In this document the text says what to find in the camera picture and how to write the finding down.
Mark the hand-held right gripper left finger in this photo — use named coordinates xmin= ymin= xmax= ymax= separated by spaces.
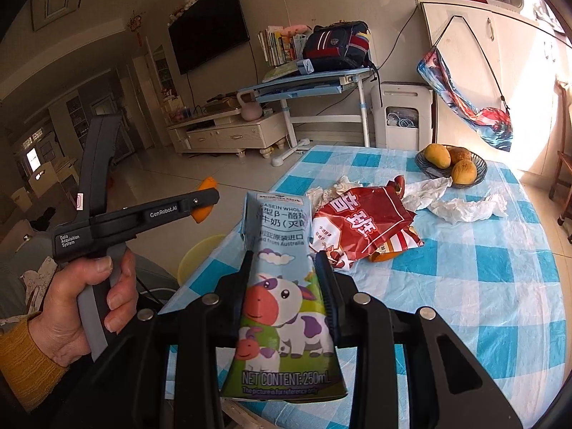
xmin=58 ymin=251 xmax=256 ymax=429

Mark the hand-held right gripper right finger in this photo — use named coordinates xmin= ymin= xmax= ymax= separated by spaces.
xmin=315 ymin=252 xmax=523 ymax=429

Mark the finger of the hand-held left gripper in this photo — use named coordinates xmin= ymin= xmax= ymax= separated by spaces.
xmin=185 ymin=189 xmax=221 ymax=211

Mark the orange peel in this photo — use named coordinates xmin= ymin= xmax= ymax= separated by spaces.
xmin=193 ymin=178 xmax=218 ymax=224

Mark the cartoon cow milk carton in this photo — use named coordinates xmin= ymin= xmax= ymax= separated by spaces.
xmin=220 ymin=190 xmax=348 ymax=405

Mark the red snack bag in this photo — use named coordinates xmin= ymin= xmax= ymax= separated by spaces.
xmin=311 ymin=180 xmax=424 ymax=273

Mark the white tissue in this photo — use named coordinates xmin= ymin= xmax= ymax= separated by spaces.
xmin=402 ymin=177 xmax=453 ymax=211
xmin=429 ymin=196 xmax=508 ymax=225
xmin=306 ymin=176 xmax=364 ymax=208

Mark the person's left forearm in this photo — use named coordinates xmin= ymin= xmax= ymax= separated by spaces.
xmin=0 ymin=315 xmax=69 ymax=412

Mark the person's left hand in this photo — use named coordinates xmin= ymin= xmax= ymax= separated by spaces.
xmin=39 ymin=248 xmax=139 ymax=369

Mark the yellow plastic basin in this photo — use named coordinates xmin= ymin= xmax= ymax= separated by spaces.
xmin=178 ymin=235 xmax=224 ymax=285

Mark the cream television cabinet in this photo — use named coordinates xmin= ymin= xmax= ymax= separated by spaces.
xmin=166 ymin=111 xmax=289 ymax=158

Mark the pink kettlebell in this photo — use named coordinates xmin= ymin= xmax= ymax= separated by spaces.
xmin=237 ymin=90 xmax=263 ymax=121

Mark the blue white checkered tablecloth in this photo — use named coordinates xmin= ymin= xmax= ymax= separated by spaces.
xmin=163 ymin=145 xmax=568 ymax=429

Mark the blue study desk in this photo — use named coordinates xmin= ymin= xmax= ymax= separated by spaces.
xmin=236 ymin=66 xmax=377 ymax=162

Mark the dark glass fruit bowl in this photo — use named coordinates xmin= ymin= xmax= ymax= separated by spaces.
xmin=415 ymin=147 xmax=488 ymax=189

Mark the row of books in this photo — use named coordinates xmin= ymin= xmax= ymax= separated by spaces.
xmin=258 ymin=27 xmax=310 ymax=67

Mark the black flat television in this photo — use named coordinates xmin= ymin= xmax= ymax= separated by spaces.
xmin=168 ymin=0 xmax=251 ymax=76

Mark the yellow mango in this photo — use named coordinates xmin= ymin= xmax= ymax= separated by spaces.
xmin=424 ymin=143 xmax=452 ymax=169

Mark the orange mango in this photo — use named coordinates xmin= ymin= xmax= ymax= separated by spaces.
xmin=451 ymin=159 xmax=478 ymax=185

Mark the navy red backpack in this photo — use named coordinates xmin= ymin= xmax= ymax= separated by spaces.
xmin=303 ymin=21 xmax=374 ymax=72

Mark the white air purifier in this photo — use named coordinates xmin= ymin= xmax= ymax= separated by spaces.
xmin=370 ymin=82 xmax=433 ymax=150

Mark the colourful hanging bag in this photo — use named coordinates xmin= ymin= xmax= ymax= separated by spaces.
xmin=417 ymin=46 xmax=514 ymax=151

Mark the wooden chair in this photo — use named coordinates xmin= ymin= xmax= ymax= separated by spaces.
xmin=549 ymin=78 xmax=572 ymax=244

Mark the white tall cabinet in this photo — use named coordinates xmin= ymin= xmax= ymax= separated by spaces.
xmin=418 ymin=0 xmax=572 ymax=175

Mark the red knot wall ornament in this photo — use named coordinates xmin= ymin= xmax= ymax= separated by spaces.
xmin=126 ymin=13 xmax=146 ymax=46

